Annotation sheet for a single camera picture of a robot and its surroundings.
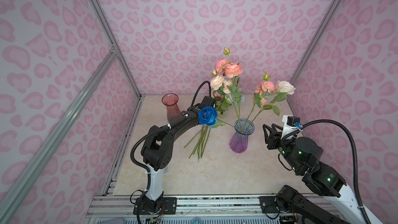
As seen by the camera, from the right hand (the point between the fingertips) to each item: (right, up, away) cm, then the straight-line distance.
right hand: (266, 125), depth 64 cm
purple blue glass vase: (-6, -11, +22) cm, 26 cm away
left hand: (-21, +2, +30) cm, 36 cm away
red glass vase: (-44, +4, +27) cm, 52 cm away
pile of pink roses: (-28, -14, +32) cm, 44 cm away
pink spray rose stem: (0, +13, +7) cm, 15 cm away
